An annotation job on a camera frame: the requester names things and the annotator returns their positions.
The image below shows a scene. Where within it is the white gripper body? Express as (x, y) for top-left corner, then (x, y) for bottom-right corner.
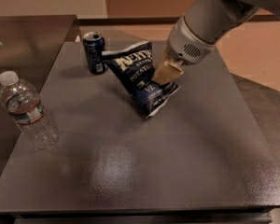
(167, 17), (215, 64)

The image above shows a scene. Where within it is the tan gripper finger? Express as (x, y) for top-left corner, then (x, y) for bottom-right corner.
(158, 47), (170, 70)
(152, 58), (184, 85)

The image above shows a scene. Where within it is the blue Kettle chip bag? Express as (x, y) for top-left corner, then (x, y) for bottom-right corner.
(103, 41), (179, 118)

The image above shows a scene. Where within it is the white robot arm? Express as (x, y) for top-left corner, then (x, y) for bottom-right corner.
(152, 0), (280, 85)

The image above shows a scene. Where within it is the blue Pepsi can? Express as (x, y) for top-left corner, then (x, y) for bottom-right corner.
(83, 32), (107, 75)

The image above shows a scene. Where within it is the clear plastic water bottle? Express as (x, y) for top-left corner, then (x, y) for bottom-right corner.
(0, 71), (59, 150)

